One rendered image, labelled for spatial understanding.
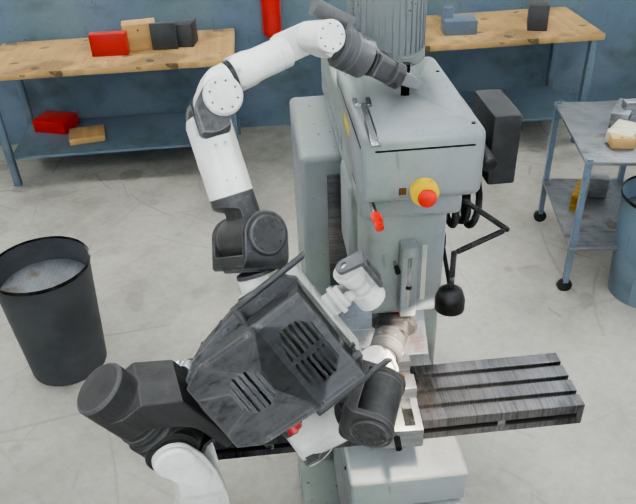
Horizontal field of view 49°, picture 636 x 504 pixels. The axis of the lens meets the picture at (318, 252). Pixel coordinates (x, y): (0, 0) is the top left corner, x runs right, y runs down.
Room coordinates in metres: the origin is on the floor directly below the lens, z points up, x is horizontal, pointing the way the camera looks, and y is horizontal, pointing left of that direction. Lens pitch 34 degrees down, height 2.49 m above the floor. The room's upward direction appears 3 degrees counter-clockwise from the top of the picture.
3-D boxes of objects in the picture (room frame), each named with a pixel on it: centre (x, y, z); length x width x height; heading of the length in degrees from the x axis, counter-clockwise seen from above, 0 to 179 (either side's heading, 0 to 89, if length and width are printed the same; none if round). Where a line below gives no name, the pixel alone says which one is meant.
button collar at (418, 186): (1.28, -0.23, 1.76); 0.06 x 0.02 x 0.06; 94
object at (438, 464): (1.51, -0.21, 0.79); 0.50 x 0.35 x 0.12; 4
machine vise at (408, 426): (1.48, -0.19, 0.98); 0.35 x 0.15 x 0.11; 2
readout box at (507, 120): (1.83, -0.53, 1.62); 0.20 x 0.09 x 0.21; 4
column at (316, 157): (2.13, -0.17, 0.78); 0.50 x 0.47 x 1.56; 4
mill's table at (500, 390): (1.50, -0.14, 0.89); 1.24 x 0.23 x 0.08; 94
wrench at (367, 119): (1.35, -0.12, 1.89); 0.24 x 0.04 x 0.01; 3
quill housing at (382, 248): (1.51, -0.21, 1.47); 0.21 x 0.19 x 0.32; 94
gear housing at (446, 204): (1.55, -0.21, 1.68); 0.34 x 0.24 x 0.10; 4
